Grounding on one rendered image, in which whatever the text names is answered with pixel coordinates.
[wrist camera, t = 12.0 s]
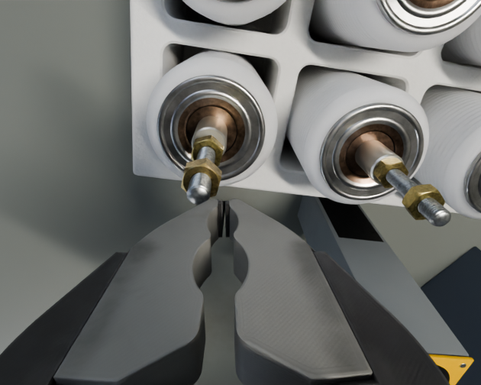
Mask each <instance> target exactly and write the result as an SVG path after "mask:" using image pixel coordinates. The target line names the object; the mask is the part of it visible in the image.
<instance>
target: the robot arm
mask: <svg viewBox="0 0 481 385"><path fill-rule="evenodd" d="M224 214H225V228H226V238H229V237H230V239H231V241H232V242H233V243H234V274H235V276H236V277H237V278H238V279H239V281H240V282H241V283H242V286H241V287H240V289H239V290H238V291H237V292H236V294H235V297H234V350H235V367H236V374H237V377H238V379H239V380H240V381H241V383H243V384H244V385H450V384H449V382H448V381H447V379H446V377H445V376H444V375H443V373H442V372H441V370H440V369H439V367H438V366H437V365H436V364H435V362H434V361H433V359H432V358H431V357H430V355H429V354H428V353H427V352H426V350H425V349H424V348H423V347H422V346H421V344H420V343H419V342H418V341H417V339H416V338H415V337H414V336H413V335H412V334H411V332H410V331H409V330H408V329H407V328H406V327H405V326H404V325H403V324H402V323H401V322H400V321H399V320H398V319H397V318H396V317H395V316H394V315H393V314H392V313H391V312H390V311H389V310H388V309H387V308H386V307H384V306H383V305H382V304H381V303H380V302H379V301H378V300H377V299H376V298H375V297H373V296H372V295H371V294H370V293H369V292H368V291H367V290H366V289H365V288H364V287H362V286H361V285H360V284H359V283H358V282H357V281H356V280H355V279H354V278H353V277H352V276H351V275H350V274H349V273H348V272H347V271H346V270H345V269H344V268H343V267H341V266H340V265H339V264H338V263H337V262H336V261H335V260H334V259H333V258H331V257H330V256H329V255H328V254H327V253H326V252H325V251H315V250H314V249H313V248H311V247H310V246H309V245H308V244H307V243H306V242H305V241H304V240H303V239H302V238H300V237H299V236H298V235H297V234H296V233H294V232H293V231H291V230H290V229H288V228H287V227H286V226H284V225H282V224H281V223H279V222H278V221H276V220H274V219H273V218H270V217H269V216H268V215H265V214H263V213H262V212H260V211H258V210H257V209H255V208H253V207H252V206H250V205H248V204H247V203H245V202H242V201H240V200H239V199H230V200H228V201H221V200H220V199H209V200H207V201H205V202H203V203H202V204H200V205H197V206H196V207H194V208H192V209H190V210H189V211H187V212H184V213H182V214H181V215H179V216H177V217H175V218H173V219H171V220H169V221H168V222H166V223H164V224H163V225H161V226H160V227H158V228H156V229H155V230H153V231H152V232H151V233H149V234H148V235H146V236H145V237H144V238H142V239H141V240H140V241H139V242H137V243H136V244H135V245H134V246H133V247H132V248H131V249H130V250H129V251H127V252H126V253H124V252H115V253H114V254H113V255H112V256H110V258H109V259H107V260H106V261H105V262H104V263H103V264H101V265H100V266H99V267H98V268H96V269H95V270H94V271H93V272H92V273H90V274H89V275H88V276H87V277H86V278H85V279H84V280H82V281H81V282H80V283H79V284H78V285H76V286H75V287H74V288H73V289H71V290H70V291H69V292H68V293H67V294H66V295H65V296H64V297H62V298H61V299H60V300H59V301H57V302H56V303H55V304H54V305H52V306H51V307H50V308H49V309H48V310H47V311H46V312H45V313H43V314H42V315H41V316H40V317H39V318H37V319H36V320H35V321H34V322H33V323H31V324H30V325H29V326H28V327H27V328H26V329H25V330H24V331H23V332H22V333H21V334H20V335H19V336H18V337H17V338H16V339H15V340H14V341H13V342H12V343H11V344H10V345H9V346H8V347H7V348H6V349H5V350H4V351H3V352H2V353H1V354H0V385H193V384H194V383H195V382H196V381H197V380H198V379H199V377H200V375H201V373H202V364H203V357H204V351H205V314H204V299H203V294H202V292H201V290H200V288H201V286H202V284H203V283H204V282H205V280H206V279H207V278H208V277H209V276H210V275H211V247H212V245H213V244H214V243H215V242H216V241H217V240H218V238H222V234H223V227H224Z"/></svg>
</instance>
